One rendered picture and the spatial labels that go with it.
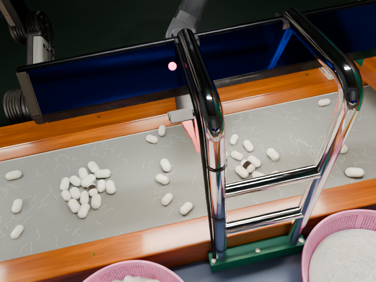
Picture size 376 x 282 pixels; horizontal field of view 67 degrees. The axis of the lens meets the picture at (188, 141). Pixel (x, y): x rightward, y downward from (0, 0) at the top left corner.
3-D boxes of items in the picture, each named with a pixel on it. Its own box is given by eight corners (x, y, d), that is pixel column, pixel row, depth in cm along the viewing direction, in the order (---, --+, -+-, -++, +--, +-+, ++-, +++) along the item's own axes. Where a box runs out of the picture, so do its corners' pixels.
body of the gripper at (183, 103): (215, 111, 61) (208, 77, 61) (168, 120, 61) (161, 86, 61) (211, 114, 67) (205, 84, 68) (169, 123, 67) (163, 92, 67)
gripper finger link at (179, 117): (210, 150, 61) (201, 107, 61) (177, 157, 60) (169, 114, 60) (207, 150, 67) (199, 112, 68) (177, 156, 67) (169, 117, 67)
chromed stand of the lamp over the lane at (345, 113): (193, 195, 72) (164, 26, 39) (269, 178, 73) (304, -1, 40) (211, 272, 59) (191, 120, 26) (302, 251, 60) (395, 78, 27)
